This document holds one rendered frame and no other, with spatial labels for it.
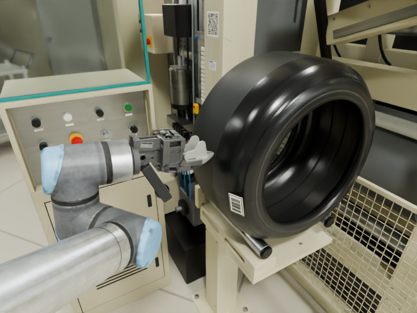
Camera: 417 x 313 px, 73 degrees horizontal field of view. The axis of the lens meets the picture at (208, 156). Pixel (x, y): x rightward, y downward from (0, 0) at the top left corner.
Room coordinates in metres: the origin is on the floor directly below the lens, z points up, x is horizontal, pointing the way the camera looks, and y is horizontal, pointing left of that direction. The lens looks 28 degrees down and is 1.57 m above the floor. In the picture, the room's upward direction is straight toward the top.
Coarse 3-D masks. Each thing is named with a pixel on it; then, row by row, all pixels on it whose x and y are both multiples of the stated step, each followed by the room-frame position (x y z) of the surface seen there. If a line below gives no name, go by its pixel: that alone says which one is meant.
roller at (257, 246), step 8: (208, 200) 0.88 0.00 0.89; (216, 208) 0.83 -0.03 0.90; (224, 216) 0.78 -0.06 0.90; (232, 224) 0.73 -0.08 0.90; (240, 232) 0.69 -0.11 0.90; (248, 240) 0.65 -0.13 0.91; (256, 240) 0.64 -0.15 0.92; (264, 240) 0.65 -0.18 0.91; (256, 248) 0.62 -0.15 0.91; (264, 248) 0.61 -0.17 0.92; (264, 256) 0.60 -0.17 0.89
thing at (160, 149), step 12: (156, 132) 0.58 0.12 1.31; (168, 132) 0.59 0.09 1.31; (132, 144) 0.55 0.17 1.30; (144, 144) 0.53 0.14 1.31; (156, 144) 0.54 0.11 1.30; (168, 144) 0.54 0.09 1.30; (180, 144) 0.56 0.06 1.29; (144, 156) 0.55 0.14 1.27; (156, 156) 0.55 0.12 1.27; (168, 156) 0.54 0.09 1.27; (180, 156) 0.56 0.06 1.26; (156, 168) 0.54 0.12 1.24; (168, 168) 0.53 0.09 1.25
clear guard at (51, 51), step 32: (0, 0) 0.98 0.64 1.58; (32, 0) 1.03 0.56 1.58; (64, 0) 1.07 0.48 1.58; (96, 0) 1.12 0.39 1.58; (128, 0) 1.18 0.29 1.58; (0, 32) 0.97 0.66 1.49; (32, 32) 1.02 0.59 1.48; (64, 32) 1.06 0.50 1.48; (96, 32) 1.11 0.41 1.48; (128, 32) 1.17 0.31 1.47; (0, 64) 0.96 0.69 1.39; (32, 64) 1.00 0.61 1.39; (64, 64) 1.05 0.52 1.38; (96, 64) 1.10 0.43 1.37; (128, 64) 1.16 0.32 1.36; (0, 96) 0.94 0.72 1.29; (32, 96) 0.98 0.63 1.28
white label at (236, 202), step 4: (232, 196) 0.56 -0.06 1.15; (236, 196) 0.55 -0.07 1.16; (232, 200) 0.56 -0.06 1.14; (236, 200) 0.55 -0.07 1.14; (240, 200) 0.54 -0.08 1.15; (232, 204) 0.56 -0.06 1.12; (236, 204) 0.55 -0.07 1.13; (240, 204) 0.55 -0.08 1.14; (232, 208) 0.56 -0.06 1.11; (236, 208) 0.56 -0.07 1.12; (240, 208) 0.55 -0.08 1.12; (236, 212) 0.56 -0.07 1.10; (240, 212) 0.55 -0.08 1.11
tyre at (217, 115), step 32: (256, 64) 0.77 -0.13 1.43; (288, 64) 0.71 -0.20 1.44; (320, 64) 0.70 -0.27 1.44; (224, 96) 0.71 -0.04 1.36; (256, 96) 0.64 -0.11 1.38; (288, 96) 0.62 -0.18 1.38; (320, 96) 0.64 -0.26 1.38; (352, 96) 0.70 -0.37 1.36; (224, 128) 0.64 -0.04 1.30; (256, 128) 0.59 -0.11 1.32; (288, 128) 0.60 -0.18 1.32; (320, 128) 0.99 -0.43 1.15; (352, 128) 0.87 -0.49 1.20; (224, 160) 0.59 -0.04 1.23; (256, 160) 0.56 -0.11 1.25; (288, 160) 0.98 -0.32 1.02; (320, 160) 0.93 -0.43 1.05; (352, 160) 0.78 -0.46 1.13; (224, 192) 0.58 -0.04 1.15; (256, 192) 0.56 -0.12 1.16; (288, 192) 0.88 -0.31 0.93; (320, 192) 0.83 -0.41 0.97; (256, 224) 0.57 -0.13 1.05; (288, 224) 0.64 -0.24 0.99
